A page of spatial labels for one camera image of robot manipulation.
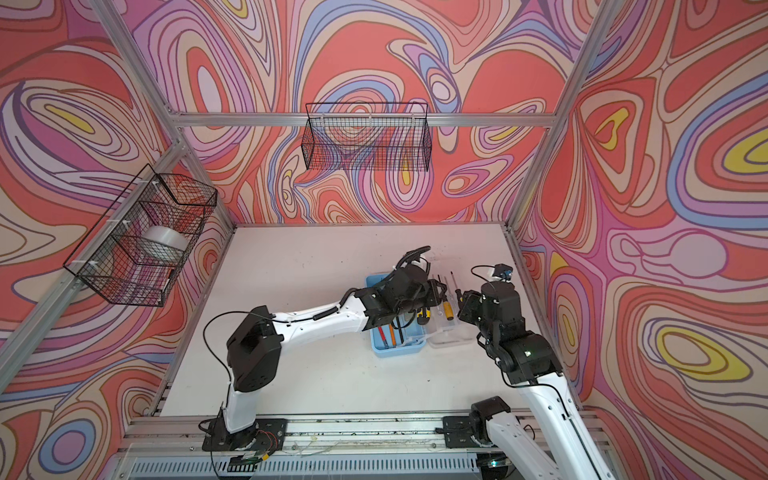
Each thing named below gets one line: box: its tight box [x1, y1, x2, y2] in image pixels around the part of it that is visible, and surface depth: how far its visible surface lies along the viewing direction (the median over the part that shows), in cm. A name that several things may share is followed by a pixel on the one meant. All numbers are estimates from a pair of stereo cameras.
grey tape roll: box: [141, 225, 190, 260], surface depth 74 cm
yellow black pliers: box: [417, 306, 431, 325], surface depth 86 cm
